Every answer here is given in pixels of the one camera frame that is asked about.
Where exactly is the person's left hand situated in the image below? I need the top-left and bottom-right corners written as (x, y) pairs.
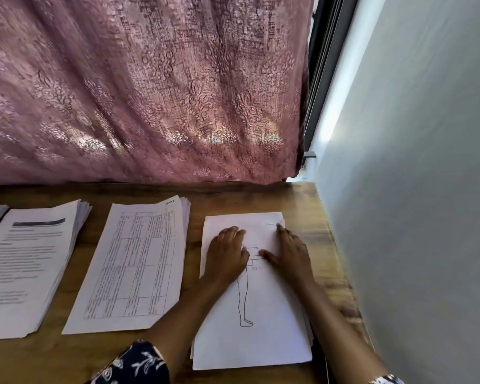
top-left (202, 226), bottom-right (251, 286)

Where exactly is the person's right hand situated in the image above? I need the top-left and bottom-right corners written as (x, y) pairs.
top-left (258, 223), bottom-right (315, 289)

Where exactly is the stack of table-printed sheets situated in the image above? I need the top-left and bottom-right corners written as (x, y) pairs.
top-left (62, 196), bottom-right (190, 335)

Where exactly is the stack with dark header bar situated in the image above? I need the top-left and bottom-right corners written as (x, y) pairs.
top-left (0, 199), bottom-right (91, 341)

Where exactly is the person's left forearm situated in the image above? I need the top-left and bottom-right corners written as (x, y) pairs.
top-left (144, 276), bottom-right (229, 373)

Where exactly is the person's right forearm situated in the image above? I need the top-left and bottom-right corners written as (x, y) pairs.
top-left (296, 276), bottom-right (389, 384)

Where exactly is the pink patterned curtain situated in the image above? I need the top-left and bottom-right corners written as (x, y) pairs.
top-left (0, 0), bottom-right (313, 186)

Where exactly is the dark window frame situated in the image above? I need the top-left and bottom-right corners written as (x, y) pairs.
top-left (302, 0), bottom-right (361, 161)

